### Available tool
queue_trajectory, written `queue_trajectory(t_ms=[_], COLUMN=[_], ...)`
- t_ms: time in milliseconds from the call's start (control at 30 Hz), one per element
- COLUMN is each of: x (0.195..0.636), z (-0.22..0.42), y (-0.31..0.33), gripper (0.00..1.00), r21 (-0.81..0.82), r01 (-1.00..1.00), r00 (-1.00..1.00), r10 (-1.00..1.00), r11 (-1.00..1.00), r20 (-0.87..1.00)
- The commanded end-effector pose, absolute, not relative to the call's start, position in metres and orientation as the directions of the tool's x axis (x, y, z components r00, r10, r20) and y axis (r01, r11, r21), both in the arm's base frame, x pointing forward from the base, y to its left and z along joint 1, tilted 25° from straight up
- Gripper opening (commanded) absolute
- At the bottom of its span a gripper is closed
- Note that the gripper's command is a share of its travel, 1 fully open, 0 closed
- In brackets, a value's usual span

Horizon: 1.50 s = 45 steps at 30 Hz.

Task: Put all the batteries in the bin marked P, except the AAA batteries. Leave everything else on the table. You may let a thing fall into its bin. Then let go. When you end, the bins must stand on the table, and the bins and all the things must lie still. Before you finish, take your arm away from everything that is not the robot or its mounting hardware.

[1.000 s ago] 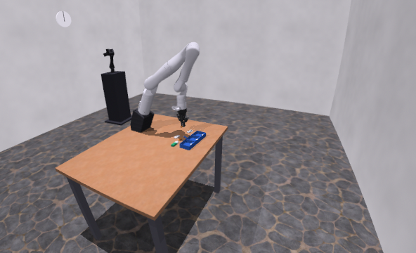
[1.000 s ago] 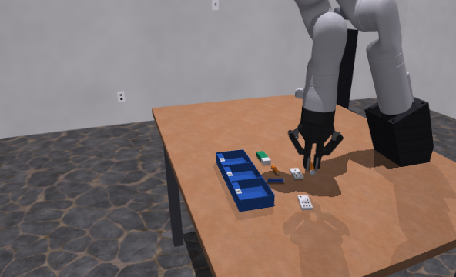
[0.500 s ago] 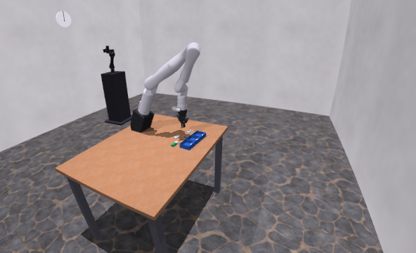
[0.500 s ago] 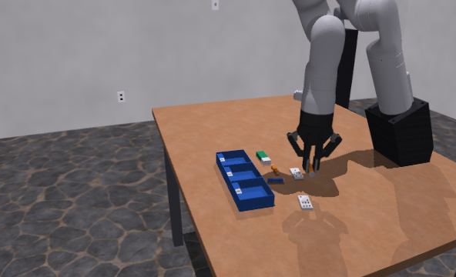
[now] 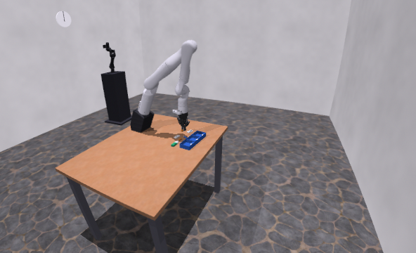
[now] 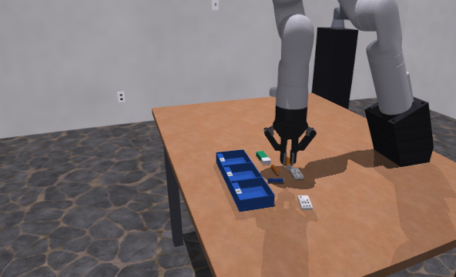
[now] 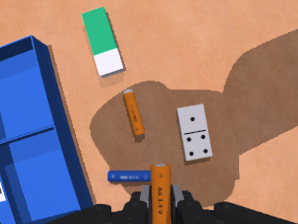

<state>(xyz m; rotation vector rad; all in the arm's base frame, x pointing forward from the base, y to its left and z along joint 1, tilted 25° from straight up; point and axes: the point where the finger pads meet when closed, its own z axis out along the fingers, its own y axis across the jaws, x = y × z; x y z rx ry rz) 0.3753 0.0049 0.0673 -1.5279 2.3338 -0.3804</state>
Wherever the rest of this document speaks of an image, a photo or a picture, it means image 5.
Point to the blue three-compartment bin rack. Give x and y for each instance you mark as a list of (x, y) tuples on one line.
[(192, 140)]

